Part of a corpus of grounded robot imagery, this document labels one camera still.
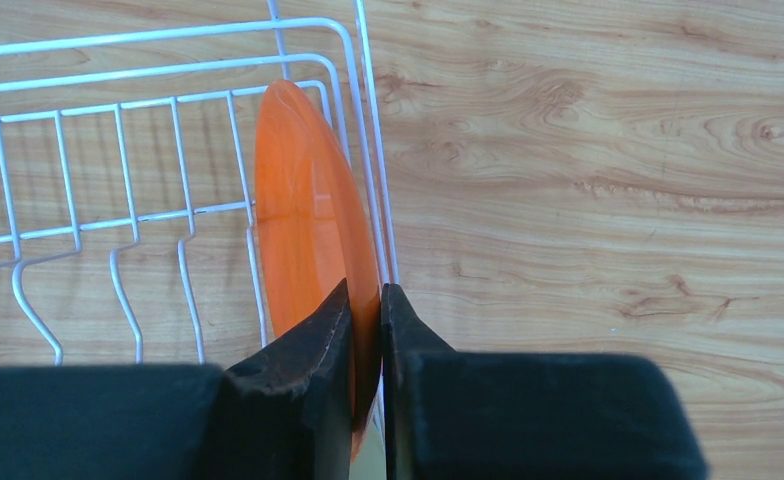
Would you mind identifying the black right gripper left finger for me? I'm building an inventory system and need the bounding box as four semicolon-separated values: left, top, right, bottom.
0;283;352;479

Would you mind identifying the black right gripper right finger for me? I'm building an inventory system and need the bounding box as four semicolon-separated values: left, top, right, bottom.
381;284;709;479

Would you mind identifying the orange plate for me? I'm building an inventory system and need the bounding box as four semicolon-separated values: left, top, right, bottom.
254;80;381;457

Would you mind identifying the white wire dish rack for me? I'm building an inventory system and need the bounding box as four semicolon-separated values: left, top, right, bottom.
0;1;400;366

